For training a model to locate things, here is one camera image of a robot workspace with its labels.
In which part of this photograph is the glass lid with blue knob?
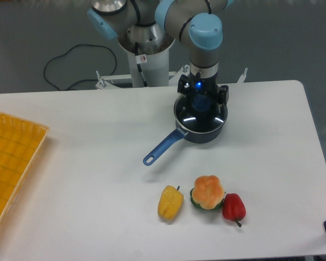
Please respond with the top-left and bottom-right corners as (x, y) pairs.
(173, 94), (228, 134)

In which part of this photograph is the dark blue saucepan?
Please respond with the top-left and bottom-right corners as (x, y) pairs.
(143, 91), (229, 166)

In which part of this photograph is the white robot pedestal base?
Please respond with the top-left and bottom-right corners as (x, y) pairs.
(95, 16), (248, 90)

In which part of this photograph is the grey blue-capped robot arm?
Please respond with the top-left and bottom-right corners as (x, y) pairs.
(87, 1), (231, 97)

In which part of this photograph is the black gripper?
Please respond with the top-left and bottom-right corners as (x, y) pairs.
(177, 74), (229, 109)

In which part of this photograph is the red toy bell pepper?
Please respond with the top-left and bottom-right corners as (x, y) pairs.
(222, 193), (246, 227)

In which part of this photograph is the orange toy flower vegetable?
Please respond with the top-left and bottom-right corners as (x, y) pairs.
(190, 175), (225, 210)

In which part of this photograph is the black floor cable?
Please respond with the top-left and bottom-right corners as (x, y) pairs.
(43, 43), (117, 91)

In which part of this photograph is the yellow toy bell pepper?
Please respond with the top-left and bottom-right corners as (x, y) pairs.
(158, 185), (184, 221)

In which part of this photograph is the yellow woven basket tray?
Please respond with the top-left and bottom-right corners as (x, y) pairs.
(0, 112), (49, 223)

